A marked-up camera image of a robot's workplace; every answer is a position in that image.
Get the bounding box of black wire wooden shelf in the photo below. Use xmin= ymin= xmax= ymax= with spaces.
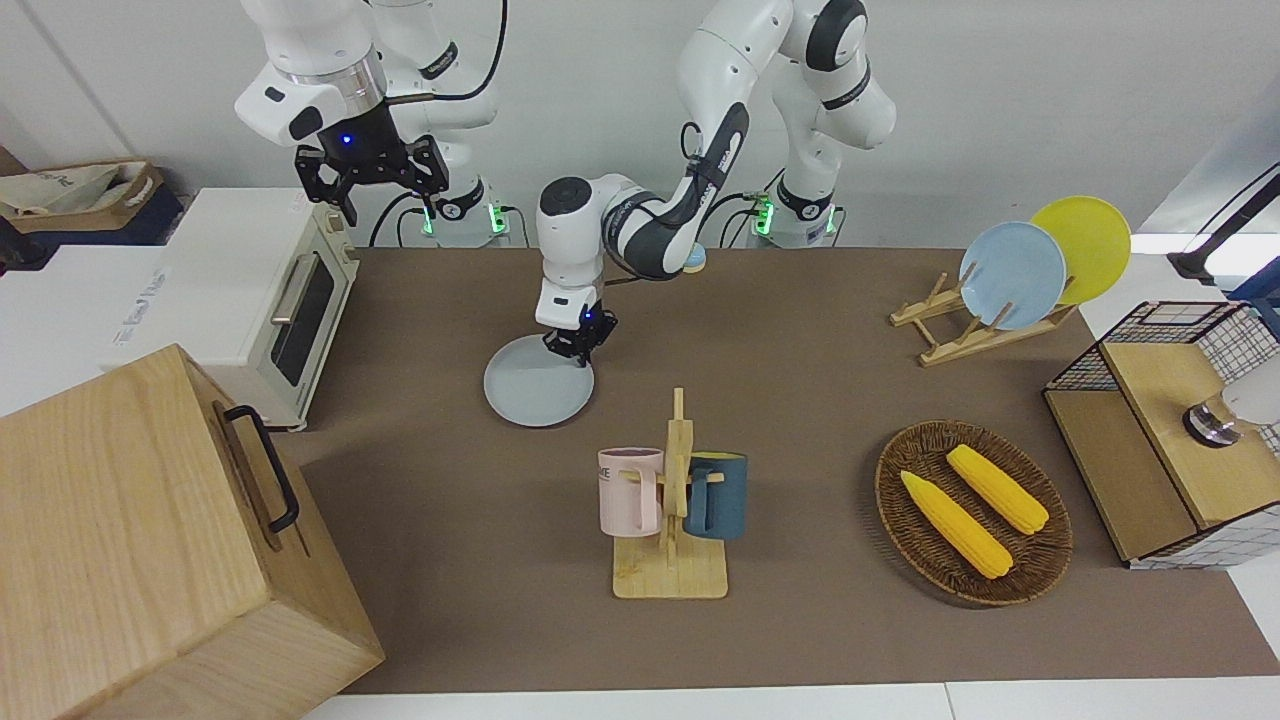
xmin=1042 ymin=300 xmax=1280 ymax=571

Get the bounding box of black metal drawer handle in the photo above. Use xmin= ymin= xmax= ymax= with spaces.
xmin=223 ymin=404 xmax=301 ymax=534

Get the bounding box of wooden mug rack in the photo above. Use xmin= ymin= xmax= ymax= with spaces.
xmin=612 ymin=388 xmax=729 ymax=601

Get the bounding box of wooden drawer box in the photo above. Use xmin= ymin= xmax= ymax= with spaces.
xmin=0 ymin=343 xmax=386 ymax=720

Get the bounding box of pink mug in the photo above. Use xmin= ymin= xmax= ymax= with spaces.
xmin=597 ymin=447 xmax=666 ymax=536

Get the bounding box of dark blue mug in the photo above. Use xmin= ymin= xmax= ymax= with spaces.
xmin=685 ymin=452 xmax=749 ymax=542

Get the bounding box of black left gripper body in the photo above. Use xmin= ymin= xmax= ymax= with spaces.
xmin=572 ymin=303 xmax=618 ymax=344

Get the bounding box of yellow plate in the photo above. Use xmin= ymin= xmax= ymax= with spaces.
xmin=1030 ymin=196 xmax=1133 ymax=306

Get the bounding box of wooden plate rack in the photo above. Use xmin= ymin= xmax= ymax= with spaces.
xmin=890 ymin=262 xmax=1079 ymax=368

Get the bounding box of oven door handle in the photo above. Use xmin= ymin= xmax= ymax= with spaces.
xmin=270 ymin=252 xmax=321 ymax=326

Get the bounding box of gray round plate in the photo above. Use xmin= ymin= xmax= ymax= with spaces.
xmin=483 ymin=334 xmax=596 ymax=429

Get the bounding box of brown table mat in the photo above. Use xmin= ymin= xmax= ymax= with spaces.
xmin=295 ymin=247 xmax=1280 ymax=696

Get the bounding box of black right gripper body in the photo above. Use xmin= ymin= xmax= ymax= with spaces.
xmin=320 ymin=100 xmax=411 ymax=187

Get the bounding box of white cloth bag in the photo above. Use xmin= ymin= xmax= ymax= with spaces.
xmin=0 ymin=160 xmax=151 ymax=217

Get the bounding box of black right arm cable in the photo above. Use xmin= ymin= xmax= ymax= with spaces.
xmin=385 ymin=0 xmax=508 ymax=106

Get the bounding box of white toaster oven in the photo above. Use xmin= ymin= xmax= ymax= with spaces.
xmin=105 ymin=187 xmax=361 ymax=433

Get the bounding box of light blue plate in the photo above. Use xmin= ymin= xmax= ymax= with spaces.
xmin=958 ymin=221 xmax=1069 ymax=332

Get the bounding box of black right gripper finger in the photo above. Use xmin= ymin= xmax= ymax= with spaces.
xmin=294 ymin=146 xmax=360 ymax=228
xmin=404 ymin=137 xmax=449 ymax=219

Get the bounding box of cardboard box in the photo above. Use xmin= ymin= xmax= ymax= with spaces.
xmin=0 ymin=160 xmax=166 ymax=236

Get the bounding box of dark blue box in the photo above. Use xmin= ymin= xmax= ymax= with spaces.
xmin=0 ymin=190 xmax=186 ymax=271

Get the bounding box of long yellow corn cob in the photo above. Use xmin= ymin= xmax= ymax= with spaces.
xmin=900 ymin=470 xmax=1014 ymax=580

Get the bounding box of white object with metal base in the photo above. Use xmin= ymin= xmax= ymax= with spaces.
xmin=1183 ymin=375 xmax=1280 ymax=449

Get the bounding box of brown wicker basket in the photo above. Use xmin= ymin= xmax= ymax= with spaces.
xmin=875 ymin=420 xmax=1075 ymax=607

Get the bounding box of short yellow corn cob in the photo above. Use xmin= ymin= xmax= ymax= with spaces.
xmin=946 ymin=444 xmax=1051 ymax=536

